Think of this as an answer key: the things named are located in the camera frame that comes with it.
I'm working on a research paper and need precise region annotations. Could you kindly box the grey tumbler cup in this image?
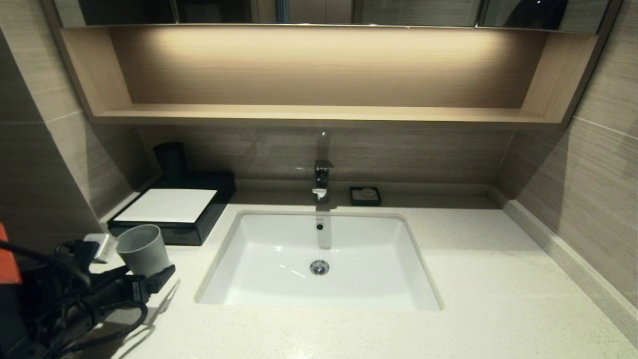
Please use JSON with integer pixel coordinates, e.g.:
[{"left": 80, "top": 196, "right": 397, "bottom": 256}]
[{"left": 116, "top": 224, "right": 170, "bottom": 277}]

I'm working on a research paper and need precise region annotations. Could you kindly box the black box drawer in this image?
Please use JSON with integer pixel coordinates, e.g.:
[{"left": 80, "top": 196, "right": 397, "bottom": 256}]
[{"left": 109, "top": 222, "right": 201, "bottom": 246}]

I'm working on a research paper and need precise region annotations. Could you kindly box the black tray box white lid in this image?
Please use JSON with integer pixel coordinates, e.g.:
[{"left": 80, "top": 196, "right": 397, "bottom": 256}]
[{"left": 107, "top": 172, "right": 236, "bottom": 246}]

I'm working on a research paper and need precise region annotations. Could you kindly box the white ceramic sink basin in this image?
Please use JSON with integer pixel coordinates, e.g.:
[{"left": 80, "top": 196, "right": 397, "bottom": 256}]
[{"left": 194, "top": 209, "right": 443, "bottom": 312}]

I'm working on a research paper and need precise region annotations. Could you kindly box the black cylindrical cup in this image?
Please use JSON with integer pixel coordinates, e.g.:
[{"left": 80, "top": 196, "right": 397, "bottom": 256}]
[{"left": 154, "top": 142, "right": 189, "bottom": 182}]

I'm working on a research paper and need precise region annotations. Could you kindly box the chrome sink faucet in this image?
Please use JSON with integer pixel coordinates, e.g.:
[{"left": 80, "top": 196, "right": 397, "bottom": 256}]
[{"left": 312, "top": 160, "right": 334, "bottom": 204}]

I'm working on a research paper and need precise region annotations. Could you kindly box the black soap dish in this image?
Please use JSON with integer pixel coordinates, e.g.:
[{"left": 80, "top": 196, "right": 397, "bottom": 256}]
[{"left": 349, "top": 186, "right": 382, "bottom": 206}]

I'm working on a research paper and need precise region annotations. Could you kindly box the mirror cabinet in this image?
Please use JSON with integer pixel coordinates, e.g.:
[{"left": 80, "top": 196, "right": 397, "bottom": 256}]
[{"left": 52, "top": 0, "right": 611, "bottom": 33}]

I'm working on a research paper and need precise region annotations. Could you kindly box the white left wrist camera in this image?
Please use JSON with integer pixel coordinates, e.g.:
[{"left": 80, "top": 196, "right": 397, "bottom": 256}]
[{"left": 84, "top": 233, "right": 118, "bottom": 264}]

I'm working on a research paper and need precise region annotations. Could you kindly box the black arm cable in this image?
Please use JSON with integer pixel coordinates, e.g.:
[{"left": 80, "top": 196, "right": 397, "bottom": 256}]
[{"left": 55, "top": 301, "right": 149, "bottom": 356}]

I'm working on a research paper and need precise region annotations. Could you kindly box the wooden wall shelf niche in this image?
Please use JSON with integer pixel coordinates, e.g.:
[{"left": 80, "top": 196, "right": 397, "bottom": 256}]
[{"left": 42, "top": 25, "right": 624, "bottom": 130}]

